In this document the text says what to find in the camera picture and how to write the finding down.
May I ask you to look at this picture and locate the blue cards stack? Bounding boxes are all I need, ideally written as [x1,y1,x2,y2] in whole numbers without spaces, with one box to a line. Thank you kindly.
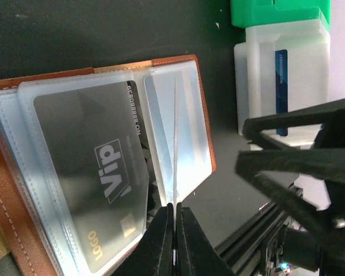
[274,48,290,136]

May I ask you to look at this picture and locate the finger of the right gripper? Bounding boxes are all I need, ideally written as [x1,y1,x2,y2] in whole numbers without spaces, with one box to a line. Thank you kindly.
[243,99,345,150]

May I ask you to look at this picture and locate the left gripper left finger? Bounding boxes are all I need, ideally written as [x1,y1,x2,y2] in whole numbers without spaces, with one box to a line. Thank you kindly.
[113,204,174,276]

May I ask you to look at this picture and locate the white bin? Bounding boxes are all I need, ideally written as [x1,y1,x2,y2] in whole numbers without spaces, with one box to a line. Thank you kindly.
[233,18,330,133]

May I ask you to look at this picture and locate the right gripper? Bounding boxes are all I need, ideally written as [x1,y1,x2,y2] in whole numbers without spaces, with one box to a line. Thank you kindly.
[235,124,345,272]

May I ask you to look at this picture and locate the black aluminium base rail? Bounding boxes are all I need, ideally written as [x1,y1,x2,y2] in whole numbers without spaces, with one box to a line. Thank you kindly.
[215,202,294,275]

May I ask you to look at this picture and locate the green middle bin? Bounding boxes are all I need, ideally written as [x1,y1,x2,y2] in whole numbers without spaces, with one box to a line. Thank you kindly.
[230,0,331,29]

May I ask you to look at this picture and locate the black VIP credit card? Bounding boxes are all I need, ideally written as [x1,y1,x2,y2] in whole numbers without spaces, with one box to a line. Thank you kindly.
[33,80,149,275]

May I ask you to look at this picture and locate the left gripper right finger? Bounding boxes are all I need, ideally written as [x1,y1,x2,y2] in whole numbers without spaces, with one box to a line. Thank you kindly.
[175,203,235,275]

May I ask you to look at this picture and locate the brown leather card holder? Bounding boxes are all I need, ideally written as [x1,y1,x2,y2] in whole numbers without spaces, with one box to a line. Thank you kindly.
[0,55,216,275]

